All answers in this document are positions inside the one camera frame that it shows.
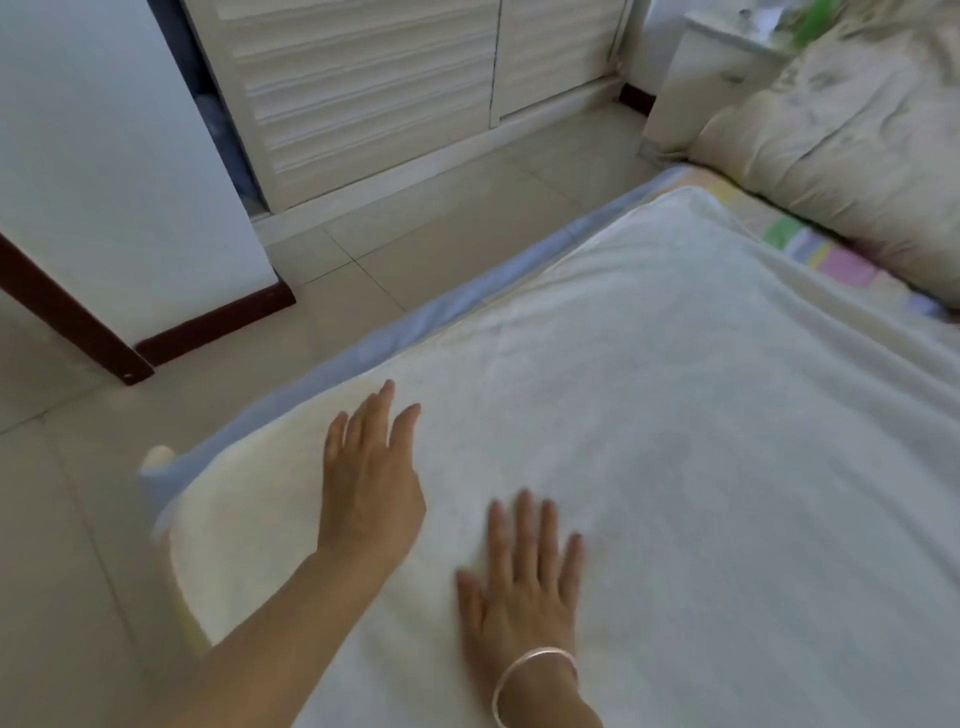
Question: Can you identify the person's right hand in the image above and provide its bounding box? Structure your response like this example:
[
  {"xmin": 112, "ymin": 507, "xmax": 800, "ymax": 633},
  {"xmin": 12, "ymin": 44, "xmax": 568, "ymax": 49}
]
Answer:
[{"xmin": 454, "ymin": 489, "xmax": 590, "ymax": 707}]

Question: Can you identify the person's left hand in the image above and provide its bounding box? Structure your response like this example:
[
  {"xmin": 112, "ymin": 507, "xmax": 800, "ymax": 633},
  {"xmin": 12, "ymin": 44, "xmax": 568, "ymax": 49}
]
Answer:
[{"xmin": 316, "ymin": 379, "xmax": 428, "ymax": 572}]

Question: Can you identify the cream fleece blanket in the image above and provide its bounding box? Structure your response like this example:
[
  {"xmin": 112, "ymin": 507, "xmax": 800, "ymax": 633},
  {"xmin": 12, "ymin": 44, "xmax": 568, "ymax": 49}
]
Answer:
[{"xmin": 162, "ymin": 184, "xmax": 960, "ymax": 728}]

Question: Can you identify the person's left forearm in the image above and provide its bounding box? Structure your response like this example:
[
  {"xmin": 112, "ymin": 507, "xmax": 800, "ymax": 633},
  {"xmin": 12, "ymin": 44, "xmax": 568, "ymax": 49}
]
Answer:
[{"xmin": 142, "ymin": 543, "xmax": 395, "ymax": 728}]

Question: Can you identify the striped pastel bed sheet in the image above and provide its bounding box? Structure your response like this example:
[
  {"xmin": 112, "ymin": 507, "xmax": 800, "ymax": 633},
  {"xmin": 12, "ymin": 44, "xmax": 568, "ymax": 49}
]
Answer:
[{"xmin": 142, "ymin": 162, "xmax": 960, "ymax": 534}]

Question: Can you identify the dark red baseboard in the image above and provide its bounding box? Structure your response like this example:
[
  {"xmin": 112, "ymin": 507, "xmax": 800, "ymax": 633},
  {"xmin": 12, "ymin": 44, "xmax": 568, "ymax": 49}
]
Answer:
[{"xmin": 135, "ymin": 277, "xmax": 297, "ymax": 369}]

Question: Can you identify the white nightstand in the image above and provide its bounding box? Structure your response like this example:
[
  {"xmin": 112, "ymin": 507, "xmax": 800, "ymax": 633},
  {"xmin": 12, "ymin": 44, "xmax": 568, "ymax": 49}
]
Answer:
[{"xmin": 642, "ymin": 12, "xmax": 789, "ymax": 159}]

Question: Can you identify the beige quilt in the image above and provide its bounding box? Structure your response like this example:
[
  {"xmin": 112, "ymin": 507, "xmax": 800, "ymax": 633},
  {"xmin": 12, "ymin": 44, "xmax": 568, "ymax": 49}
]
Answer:
[{"xmin": 690, "ymin": 15, "xmax": 960, "ymax": 309}]

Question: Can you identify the green bottle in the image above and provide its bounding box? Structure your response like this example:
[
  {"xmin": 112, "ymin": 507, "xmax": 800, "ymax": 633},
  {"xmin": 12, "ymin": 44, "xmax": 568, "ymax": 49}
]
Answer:
[{"xmin": 792, "ymin": 0, "xmax": 842, "ymax": 47}]

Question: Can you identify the silver bracelet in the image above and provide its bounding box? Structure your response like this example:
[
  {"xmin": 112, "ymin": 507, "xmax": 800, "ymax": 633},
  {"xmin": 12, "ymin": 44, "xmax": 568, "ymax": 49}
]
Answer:
[{"xmin": 490, "ymin": 646, "xmax": 581, "ymax": 728}]

